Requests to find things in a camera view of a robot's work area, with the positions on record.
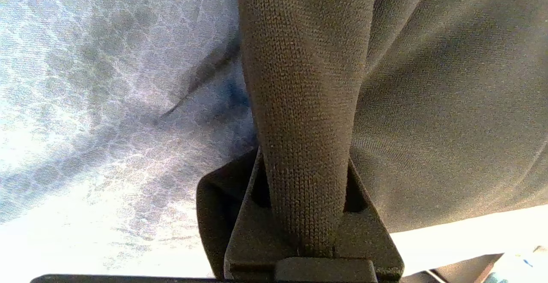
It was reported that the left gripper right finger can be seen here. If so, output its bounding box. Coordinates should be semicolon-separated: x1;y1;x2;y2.
334;159;405;281

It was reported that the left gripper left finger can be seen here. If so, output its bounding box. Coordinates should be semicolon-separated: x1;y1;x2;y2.
223;148;300;281

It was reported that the black hooded sweatshirt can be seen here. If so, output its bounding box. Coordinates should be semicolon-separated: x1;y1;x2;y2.
196;0;548;280

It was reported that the blue bed sheet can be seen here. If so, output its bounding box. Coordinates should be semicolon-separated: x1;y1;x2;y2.
0;0;259;277

